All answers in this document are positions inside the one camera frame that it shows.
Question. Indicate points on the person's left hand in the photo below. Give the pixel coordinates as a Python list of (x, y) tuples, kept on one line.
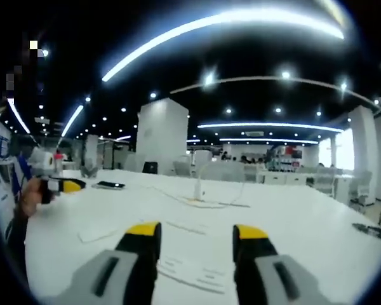
[(30, 198)]

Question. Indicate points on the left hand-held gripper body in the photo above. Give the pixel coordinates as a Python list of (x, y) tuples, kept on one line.
[(44, 163)]

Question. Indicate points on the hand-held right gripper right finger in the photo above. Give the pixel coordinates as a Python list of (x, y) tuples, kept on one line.
[(260, 263)]

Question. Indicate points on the black smartphone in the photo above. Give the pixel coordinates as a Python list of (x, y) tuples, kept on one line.
[(108, 185)]

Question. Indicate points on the white charger plug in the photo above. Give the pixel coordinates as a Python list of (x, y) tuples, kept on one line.
[(198, 190)]

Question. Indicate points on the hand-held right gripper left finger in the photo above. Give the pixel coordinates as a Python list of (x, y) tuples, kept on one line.
[(131, 263)]

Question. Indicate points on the black socket holder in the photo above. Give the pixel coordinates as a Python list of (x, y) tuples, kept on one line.
[(370, 230)]

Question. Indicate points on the white pillar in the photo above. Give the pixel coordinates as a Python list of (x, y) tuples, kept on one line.
[(162, 133)]

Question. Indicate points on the printed paper sheet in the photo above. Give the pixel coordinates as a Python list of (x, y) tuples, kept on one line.
[(193, 271)]

